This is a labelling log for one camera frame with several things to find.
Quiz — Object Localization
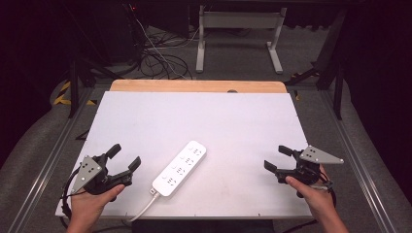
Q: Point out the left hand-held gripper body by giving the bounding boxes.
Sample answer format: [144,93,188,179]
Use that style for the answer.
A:
[70,152,134,196]

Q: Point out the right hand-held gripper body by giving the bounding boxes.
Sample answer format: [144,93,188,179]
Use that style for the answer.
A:
[274,144,345,187]

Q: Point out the person's left hand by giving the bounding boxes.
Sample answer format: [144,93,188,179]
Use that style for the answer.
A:
[68,183,126,229]

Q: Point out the person's right hand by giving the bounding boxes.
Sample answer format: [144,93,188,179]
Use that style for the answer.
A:
[285,165,337,225]

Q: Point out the white power strip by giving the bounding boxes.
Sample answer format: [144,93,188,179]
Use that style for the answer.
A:
[151,140,208,198]

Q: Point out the yellow black hazard tape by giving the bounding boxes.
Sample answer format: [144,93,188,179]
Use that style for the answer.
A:
[52,80,98,107]

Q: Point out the black metal stand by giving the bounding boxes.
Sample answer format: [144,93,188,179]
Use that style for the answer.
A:
[284,8,348,121]
[67,57,125,119]

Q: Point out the person's dark clothing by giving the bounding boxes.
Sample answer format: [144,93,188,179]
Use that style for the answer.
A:
[131,219,276,233]

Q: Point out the light wooden table board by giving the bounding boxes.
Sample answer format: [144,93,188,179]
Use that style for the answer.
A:
[109,79,289,94]

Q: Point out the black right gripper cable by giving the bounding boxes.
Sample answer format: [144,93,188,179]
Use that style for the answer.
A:
[281,164,338,233]

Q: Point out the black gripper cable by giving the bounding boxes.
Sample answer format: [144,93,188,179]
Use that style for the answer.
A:
[60,166,87,229]
[281,164,338,233]

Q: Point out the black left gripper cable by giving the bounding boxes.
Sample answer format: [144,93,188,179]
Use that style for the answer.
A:
[60,166,87,229]

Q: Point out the white power strip cable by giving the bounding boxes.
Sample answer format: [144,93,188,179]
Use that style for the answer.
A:
[122,187,162,225]

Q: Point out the aluminium floor rail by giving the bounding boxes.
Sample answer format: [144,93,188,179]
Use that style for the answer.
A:
[6,86,98,233]
[319,88,397,233]

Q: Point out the tangle of black floor cables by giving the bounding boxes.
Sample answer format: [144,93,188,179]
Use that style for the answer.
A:
[137,30,194,81]

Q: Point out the thin white floor cable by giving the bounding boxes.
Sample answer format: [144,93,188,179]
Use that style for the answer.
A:
[134,16,200,81]

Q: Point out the white metal desk frame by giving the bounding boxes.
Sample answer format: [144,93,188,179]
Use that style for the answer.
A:
[194,4,289,76]

